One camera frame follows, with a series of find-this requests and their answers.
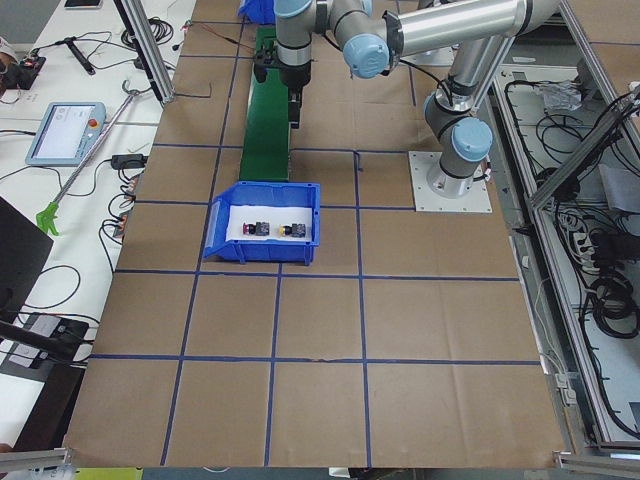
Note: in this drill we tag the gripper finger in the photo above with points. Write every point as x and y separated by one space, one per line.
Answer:
294 108

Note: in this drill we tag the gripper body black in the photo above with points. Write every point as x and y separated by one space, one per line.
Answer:
294 76

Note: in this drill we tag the yellow push button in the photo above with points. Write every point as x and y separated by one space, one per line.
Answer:
294 230

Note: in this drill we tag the red push button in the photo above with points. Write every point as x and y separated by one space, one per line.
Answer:
259 228

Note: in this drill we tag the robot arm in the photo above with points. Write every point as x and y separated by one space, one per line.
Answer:
295 22
481 31

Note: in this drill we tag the green conveyor belt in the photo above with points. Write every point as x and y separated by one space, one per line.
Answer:
265 155

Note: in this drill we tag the blue bin left side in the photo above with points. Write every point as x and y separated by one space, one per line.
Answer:
262 221

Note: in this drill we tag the teach pendant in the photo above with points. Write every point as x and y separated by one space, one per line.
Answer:
67 132

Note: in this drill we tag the aluminium frame post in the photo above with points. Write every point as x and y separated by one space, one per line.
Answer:
137 25

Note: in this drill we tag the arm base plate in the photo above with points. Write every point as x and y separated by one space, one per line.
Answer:
434 191

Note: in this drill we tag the green handled reacher grabber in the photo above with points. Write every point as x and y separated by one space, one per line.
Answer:
45 218

